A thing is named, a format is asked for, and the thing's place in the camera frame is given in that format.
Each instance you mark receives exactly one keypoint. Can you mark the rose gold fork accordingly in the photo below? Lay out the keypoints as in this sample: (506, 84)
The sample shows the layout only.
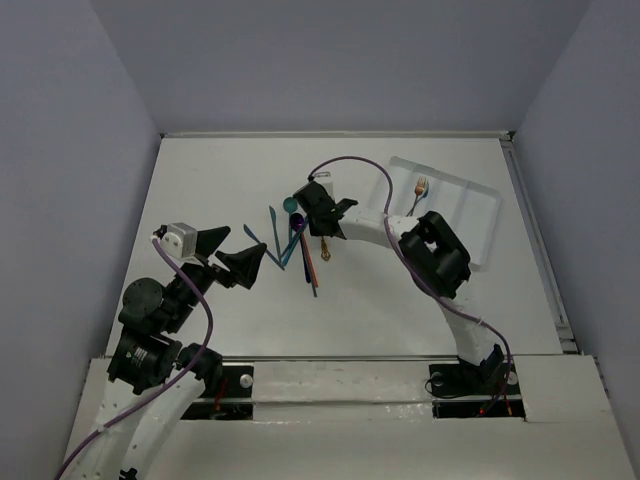
(420, 189)

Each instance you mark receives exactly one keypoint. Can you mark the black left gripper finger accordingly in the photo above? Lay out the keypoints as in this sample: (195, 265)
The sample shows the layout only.
(244, 265)
(209, 240)

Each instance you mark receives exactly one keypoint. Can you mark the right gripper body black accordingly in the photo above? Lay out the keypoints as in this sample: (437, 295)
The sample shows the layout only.
(314, 225)

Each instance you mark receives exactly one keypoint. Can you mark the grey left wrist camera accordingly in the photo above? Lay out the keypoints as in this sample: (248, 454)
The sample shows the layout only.
(177, 240)

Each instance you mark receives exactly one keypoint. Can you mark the teal spoon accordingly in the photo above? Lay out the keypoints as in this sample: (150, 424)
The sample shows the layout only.
(290, 206)

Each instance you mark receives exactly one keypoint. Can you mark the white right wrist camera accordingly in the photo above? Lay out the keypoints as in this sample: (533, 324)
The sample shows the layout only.
(325, 179)

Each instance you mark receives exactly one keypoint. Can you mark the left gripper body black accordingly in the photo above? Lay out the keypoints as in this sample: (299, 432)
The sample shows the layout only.
(216, 267)

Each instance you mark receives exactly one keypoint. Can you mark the white cutlery tray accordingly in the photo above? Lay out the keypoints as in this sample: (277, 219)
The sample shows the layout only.
(471, 209)

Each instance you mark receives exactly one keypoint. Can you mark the ornate gold fork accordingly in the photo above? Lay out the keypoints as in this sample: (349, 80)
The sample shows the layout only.
(325, 253)

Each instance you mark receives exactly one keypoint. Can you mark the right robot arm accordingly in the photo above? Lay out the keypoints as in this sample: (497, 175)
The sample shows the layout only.
(438, 263)

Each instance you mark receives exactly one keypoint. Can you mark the teal knife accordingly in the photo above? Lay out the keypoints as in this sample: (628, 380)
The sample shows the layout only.
(273, 217)

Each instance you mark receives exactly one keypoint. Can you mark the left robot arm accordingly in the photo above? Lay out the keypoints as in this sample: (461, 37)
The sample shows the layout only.
(153, 379)

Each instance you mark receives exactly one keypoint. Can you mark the purple iridescent spoon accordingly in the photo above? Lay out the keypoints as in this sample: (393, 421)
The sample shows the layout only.
(296, 222)

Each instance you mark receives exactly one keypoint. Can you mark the shiny blue fork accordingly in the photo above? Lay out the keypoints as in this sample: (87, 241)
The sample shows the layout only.
(426, 194)

